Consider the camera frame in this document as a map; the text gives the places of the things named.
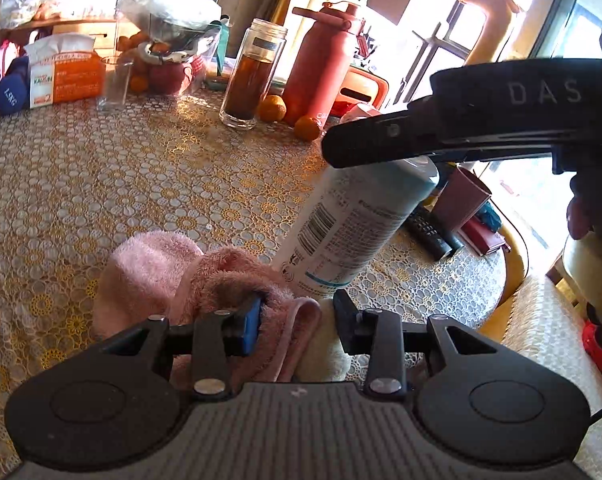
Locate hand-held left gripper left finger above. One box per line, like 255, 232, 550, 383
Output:
101, 295, 264, 402

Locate wooden shelf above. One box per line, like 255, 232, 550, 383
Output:
0, 16, 148, 52

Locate red water bottle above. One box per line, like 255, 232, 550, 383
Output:
280, 2, 367, 127

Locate yellow chair with white cushion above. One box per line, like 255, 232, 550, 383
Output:
478, 224, 602, 480

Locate black remote control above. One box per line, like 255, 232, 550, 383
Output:
404, 207, 466, 262

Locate maroon cup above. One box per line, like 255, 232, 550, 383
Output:
430, 164, 493, 234

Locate person's right hand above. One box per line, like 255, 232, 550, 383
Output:
567, 170, 602, 242

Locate orange tissue box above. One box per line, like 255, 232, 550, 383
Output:
24, 33, 107, 110

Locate clear drinking glass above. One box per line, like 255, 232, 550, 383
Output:
96, 54, 134, 113

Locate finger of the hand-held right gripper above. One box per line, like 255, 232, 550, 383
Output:
321, 96, 557, 170

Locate orange plastic container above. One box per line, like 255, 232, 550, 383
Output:
338, 67, 392, 117

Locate pink towel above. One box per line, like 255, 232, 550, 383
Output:
91, 230, 325, 392

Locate glass bottle with brown tea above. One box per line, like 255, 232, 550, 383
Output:
219, 18, 289, 131

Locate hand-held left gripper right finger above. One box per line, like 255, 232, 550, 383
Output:
333, 288, 500, 402

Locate dark red wallet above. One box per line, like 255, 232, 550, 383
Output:
456, 215, 512, 257

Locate window with dark frame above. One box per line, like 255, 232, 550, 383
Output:
395, 0, 577, 112

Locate clear plastic bag with fruit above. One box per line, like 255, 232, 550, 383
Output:
116, 0, 225, 97

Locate white spray can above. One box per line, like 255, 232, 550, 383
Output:
271, 154, 440, 302

